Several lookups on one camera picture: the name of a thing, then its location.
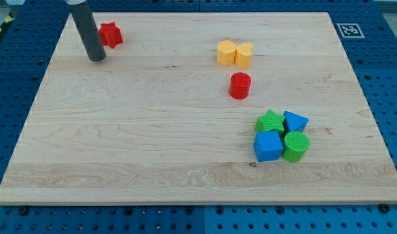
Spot blue triangle block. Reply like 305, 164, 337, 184
283, 111, 309, 133

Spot wooden board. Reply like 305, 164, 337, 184
0, 12, 397, 206

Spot red cylinder block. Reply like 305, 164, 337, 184
229, 72, 252, 99

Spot yellow hexagon block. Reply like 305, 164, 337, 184
216, 40, 236, 66

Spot green star block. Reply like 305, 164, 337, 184
254, 109, 286, 136

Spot blue cube block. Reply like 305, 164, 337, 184
253, 131, 283, 162

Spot yellow heart block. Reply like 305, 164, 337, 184
234, 42, 253, 68

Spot green cylinder block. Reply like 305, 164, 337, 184
282, 131, 310, 163

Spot red star block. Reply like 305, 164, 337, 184
98, 22, 123, 48

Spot white fiducial marker tag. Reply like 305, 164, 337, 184
337, 23, 364, 38

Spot black screw bottom left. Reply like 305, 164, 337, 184
18, 206, 29, 216

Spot black screw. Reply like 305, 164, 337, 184
378, 203, 391, 214
18, 206, 29, 216

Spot black screw bottom right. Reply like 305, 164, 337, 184
378, 203, 391, 214

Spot yellow black hazard tape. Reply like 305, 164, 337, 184
0, 12, 15, 43

